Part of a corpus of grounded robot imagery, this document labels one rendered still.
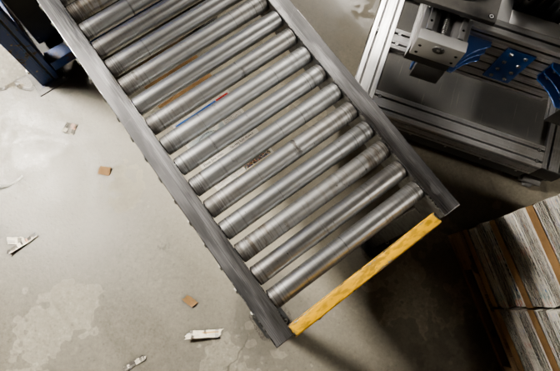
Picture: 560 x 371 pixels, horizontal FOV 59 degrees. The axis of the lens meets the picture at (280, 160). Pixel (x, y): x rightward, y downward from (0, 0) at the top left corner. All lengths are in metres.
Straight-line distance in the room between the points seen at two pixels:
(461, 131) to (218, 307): 1.13
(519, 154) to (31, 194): 1.89
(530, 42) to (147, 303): 1.56
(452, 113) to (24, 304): 1.77
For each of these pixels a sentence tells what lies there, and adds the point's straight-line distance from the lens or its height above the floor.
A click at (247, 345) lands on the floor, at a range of 1.97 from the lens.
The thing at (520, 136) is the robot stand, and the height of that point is 0.21.
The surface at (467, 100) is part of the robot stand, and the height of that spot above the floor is 0.21.
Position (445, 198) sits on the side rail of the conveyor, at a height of 0.80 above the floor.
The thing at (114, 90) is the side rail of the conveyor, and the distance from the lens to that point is 1.33.
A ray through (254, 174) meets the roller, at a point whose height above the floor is 0.80.
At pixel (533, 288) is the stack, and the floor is 0.46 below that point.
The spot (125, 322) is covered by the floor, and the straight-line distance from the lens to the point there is 2.03.
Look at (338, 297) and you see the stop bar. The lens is 1.16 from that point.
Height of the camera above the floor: 1.97
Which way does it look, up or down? 74 degrees down
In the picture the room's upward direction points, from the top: 8 degrees clockwise
